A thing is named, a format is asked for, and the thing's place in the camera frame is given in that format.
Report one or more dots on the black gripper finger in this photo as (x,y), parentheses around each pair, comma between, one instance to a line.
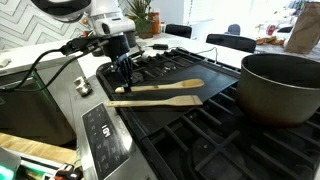
(130,73)
(122,70)

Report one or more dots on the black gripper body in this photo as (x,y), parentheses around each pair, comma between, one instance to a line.
(115,46)

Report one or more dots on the wooden spoon with round bowl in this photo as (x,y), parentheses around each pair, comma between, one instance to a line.
(180,84)

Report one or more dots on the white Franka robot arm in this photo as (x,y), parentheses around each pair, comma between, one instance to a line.
(110,20)

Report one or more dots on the black flat tray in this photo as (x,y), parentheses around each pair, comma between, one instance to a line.
(206,78)

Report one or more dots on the black cylindrical pot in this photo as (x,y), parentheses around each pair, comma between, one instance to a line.
(132,38)

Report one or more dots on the green potted plant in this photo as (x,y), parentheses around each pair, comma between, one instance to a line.
(145,30)

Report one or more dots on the black power adapter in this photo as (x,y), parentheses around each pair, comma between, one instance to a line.
(160,46)

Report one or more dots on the orange bottle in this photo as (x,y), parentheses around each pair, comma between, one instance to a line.
(156,23)

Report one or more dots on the small white bottle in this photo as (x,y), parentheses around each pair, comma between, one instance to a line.
(163,27)

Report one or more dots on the flat wooden spatula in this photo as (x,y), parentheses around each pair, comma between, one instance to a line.
(180,100)

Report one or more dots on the black chair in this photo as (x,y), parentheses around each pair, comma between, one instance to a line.
(178,30)
(233,42)

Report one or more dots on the grey cabinet front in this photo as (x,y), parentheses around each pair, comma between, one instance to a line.
(33,110)

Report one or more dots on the blue chair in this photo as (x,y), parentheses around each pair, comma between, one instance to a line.
(234,29)

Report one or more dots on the large dark cooking pot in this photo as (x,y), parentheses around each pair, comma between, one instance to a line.
(273,100)

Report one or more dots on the red can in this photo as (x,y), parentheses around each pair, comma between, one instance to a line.
(270,29)

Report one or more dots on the brown paper bag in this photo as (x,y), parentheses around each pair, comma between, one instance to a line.
(305,30)

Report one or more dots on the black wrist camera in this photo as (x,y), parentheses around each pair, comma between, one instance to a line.
(78,44)

